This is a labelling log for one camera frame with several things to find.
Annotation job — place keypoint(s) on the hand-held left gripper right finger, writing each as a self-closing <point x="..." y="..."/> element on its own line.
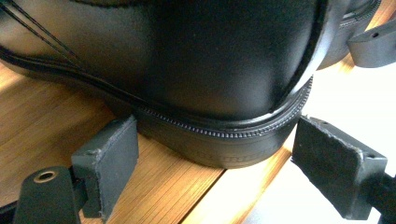
<point x="330" y="165"/>

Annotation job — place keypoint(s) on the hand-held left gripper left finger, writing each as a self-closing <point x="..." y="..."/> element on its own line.
<point x="109" y="165"/>

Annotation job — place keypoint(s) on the black leather shoe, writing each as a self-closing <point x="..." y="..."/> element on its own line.
<point x="202" y="68"/>
<point x="345" y="37"/>

